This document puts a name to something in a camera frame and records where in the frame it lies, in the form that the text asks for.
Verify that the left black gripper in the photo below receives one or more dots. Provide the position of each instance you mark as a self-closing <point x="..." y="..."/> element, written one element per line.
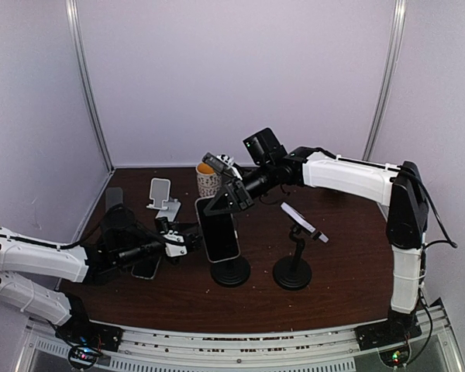
<point x="187" y="243"/>

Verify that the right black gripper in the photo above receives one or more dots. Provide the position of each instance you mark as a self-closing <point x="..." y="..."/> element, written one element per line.
<point x="233" y="191"/>

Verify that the large black phone silver edge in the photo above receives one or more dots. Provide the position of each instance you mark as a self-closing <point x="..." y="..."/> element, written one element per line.
<point x="218" y="234"/>

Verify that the black round-base phone stand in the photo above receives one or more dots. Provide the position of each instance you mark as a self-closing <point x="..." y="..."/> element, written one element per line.
<point x="231" y="273"/>

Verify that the white folding phone stand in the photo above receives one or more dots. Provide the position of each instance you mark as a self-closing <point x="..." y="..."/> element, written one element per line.
<point x="161" y="200"/>

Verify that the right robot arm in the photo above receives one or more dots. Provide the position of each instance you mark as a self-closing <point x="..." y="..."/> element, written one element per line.
<point x="396" y="187"/>

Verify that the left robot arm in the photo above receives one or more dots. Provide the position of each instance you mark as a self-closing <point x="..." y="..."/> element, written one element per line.
<point x="124" y="242"/>

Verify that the dark grey small phone stand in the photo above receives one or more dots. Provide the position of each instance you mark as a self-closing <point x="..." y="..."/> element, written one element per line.
<point x="113" y="199"/>

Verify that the black stand with white pad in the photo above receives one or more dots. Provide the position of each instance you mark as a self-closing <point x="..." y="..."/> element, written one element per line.
<point x="293" y="273"/>

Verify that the patterned mug yellow inside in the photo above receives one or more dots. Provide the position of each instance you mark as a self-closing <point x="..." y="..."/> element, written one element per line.
<point x="208" y="181"/>

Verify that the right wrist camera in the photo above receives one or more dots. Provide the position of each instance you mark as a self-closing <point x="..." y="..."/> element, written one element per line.
<point x="222" y="164"/>

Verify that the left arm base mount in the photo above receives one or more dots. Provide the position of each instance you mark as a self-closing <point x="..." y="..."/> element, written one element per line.
<point x="87" y="340"/>

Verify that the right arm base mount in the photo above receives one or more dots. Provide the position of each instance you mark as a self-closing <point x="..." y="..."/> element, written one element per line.
<point x="392" y="337"/>

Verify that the left aluminium frame post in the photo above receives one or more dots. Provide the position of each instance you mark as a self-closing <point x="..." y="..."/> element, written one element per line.
<point x="89" y="98"/>

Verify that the aluminium frame post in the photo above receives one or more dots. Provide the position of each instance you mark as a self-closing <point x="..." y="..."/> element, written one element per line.
<point x="89" y="98"/>
<point x="390" y="65"/>

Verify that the front aluminium rail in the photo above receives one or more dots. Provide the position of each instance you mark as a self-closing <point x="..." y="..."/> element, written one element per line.
<point x="330" y="349"/>

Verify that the right aluminium frame post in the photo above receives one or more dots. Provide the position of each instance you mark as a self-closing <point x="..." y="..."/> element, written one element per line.
<point x="390" y="65"/>

